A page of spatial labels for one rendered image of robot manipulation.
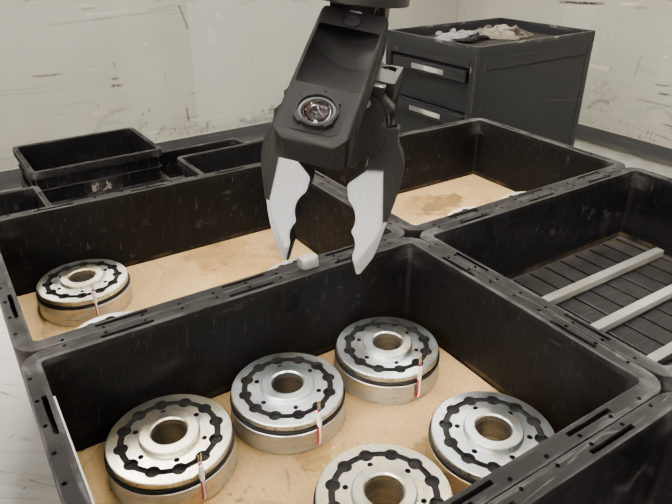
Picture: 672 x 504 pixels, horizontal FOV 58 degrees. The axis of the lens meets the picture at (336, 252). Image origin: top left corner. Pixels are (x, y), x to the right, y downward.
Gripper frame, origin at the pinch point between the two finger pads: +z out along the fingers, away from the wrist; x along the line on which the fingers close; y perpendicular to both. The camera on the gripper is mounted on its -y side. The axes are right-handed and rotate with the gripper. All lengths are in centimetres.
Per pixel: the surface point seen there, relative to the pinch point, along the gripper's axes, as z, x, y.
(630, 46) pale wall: 27, -108, 357
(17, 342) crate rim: 9.6, 22.9, -6.7
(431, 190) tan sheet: 16, -8, 57
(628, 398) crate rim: 4.3, -24.0, -4.0
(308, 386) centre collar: 13.3, -0.2, 0.0
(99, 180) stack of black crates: 58, 92, 119
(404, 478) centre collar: 12.3, -9.6, -8.6
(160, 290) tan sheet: 19.6, 22.5, 18.0
